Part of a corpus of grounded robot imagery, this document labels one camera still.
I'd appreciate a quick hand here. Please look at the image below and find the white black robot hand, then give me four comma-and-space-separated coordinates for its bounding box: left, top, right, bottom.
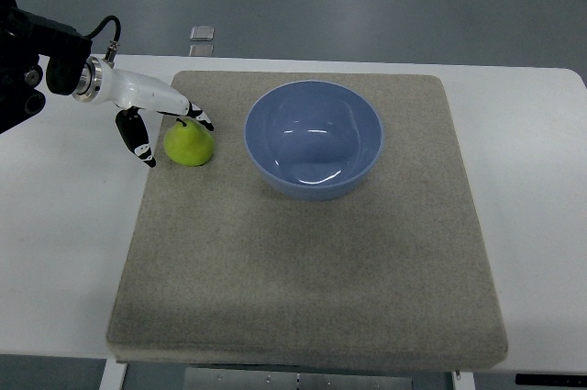
72, 57, 214, 168

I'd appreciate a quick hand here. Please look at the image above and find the green pear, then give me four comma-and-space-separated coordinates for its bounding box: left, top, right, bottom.
163, 118, 215, 167

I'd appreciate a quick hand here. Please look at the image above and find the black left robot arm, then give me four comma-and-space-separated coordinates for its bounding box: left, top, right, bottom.
1, 0, 92, 132

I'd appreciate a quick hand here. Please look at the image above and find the blue ceramic bowl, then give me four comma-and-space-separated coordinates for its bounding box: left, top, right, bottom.
243, 80, 384, 201

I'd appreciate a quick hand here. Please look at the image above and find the upper metal floor plate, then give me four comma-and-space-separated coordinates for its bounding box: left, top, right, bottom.
190, 26, 215, 41

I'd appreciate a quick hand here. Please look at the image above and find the metal floor plate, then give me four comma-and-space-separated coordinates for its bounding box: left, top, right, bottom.
189, 43, 214, 57
190, 26, 215, 41

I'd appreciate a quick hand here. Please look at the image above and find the lower metal floor plate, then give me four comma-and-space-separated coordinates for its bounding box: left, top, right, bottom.
189, 43, 214, 57

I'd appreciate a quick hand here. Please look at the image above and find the grey felt mat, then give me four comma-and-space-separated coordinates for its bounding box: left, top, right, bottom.
106, 71, 508, 371

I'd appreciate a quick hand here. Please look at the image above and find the black table control panel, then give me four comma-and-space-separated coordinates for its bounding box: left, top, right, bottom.
515, 373, 587, 388

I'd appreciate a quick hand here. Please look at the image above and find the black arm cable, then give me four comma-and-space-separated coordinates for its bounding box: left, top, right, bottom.
85, 15, 122, 62

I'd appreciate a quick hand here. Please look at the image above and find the white table frame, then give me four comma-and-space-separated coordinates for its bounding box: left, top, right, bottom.
98, 360, 477, 389

